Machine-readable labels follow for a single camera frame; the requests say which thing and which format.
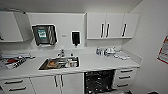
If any blue dish soap bottle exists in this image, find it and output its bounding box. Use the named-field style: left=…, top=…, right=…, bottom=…
left=96, top=47, right=101, bottom=56

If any small clear bottle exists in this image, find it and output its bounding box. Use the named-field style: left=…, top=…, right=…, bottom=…
left=99, top=48, right=104, bottom=56

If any chrome sink faucet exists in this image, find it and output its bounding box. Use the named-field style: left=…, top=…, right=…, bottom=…
left=57, top=48, right=66, bottom=58

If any orange bowl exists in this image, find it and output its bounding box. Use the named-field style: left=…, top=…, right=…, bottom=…
left=46, top=59, right=60, bottom=68

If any white base cabinet door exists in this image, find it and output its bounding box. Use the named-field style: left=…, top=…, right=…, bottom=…
left=29, top=75, right=63, bottom=94
left=60, top=72, right=85, bottom=94

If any grey paper towel dispenser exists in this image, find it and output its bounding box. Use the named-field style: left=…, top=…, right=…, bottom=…
left=31, top=23, right=58, bottom=48

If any stainless steel sink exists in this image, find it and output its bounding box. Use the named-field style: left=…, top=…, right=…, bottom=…
left=37, top=56, right=81, bottom=71

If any counter dish drying rack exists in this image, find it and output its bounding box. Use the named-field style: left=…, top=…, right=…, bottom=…
left=0, top=53, right=36, bottom=70

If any black wall soap dispenser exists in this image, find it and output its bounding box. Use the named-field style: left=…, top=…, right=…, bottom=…
left=71, top=30, right=82, bottom=47

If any white wall cabinet door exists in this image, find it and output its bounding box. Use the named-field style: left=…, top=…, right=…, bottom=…
left=104, top=12, right=126, bottom=40
left=0, top=11, right=33, bottom=43
left=86, top=12, right=108, bottom=40
left=121, top=13, right=141, bottom=39

